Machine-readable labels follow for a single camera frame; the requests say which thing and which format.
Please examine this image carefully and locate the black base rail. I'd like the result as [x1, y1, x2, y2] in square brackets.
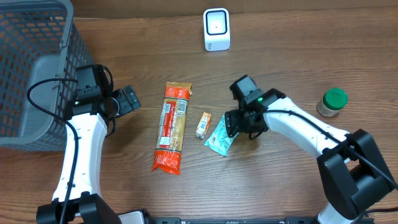
[154, 217, 315, 224]

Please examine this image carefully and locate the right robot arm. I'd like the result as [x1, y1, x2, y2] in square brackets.
[224, 75, 397, 223]

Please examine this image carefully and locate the white barcode scanner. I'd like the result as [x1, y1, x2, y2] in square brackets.
[203, 7, 231, 52]

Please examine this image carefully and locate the teal wet wipes pack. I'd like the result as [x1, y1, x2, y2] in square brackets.
[204, 116, 238, 157]

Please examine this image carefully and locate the orange tissue pack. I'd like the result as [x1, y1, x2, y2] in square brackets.
[195, 112, 211, 139]

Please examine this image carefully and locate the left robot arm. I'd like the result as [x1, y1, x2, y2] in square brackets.
[36, 64, 154, 224]

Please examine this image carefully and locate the green lidded jar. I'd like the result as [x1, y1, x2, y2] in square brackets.
[317, 88, 348, 117]

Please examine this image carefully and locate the red snack packet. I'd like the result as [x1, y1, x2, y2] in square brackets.
[152, 82, 192, 175]

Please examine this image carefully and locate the grey plastic mesh basket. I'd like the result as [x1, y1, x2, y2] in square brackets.
[1, 0, 94, 151]

